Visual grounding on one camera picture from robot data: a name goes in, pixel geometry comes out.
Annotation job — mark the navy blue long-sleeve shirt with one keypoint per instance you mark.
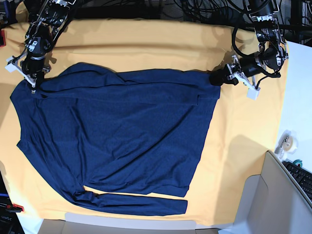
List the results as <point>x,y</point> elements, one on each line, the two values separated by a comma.
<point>123,143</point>

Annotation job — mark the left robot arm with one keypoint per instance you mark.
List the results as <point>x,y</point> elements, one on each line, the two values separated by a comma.
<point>267,61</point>

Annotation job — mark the red clamp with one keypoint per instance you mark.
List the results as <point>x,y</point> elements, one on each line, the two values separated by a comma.
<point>13,208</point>
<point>2,38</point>

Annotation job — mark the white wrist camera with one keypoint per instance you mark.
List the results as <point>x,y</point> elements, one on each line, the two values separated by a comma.
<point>11,65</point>
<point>253,93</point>

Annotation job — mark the black keyboard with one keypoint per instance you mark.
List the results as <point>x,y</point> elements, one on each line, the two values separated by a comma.
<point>301,176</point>

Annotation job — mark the red clamp top left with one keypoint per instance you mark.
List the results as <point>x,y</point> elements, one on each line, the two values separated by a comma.
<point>2,38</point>

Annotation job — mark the green tape roll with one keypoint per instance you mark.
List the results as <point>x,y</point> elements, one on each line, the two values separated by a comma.
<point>298,163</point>

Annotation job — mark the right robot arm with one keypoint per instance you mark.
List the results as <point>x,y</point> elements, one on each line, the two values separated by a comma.
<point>46,25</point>

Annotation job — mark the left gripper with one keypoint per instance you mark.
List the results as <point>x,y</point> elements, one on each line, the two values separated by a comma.
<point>234,72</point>

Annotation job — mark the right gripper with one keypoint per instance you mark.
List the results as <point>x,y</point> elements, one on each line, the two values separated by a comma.
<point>33,70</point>

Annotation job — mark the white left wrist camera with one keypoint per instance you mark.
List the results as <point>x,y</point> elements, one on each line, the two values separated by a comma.
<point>253,93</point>

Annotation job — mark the red clamp bottom left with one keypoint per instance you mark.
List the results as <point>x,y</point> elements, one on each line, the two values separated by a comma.
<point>13,208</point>

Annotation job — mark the clear tape dispenser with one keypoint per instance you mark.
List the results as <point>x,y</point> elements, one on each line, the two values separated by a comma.
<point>287,144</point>

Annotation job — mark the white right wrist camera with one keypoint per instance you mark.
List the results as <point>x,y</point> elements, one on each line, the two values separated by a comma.
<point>11,65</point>

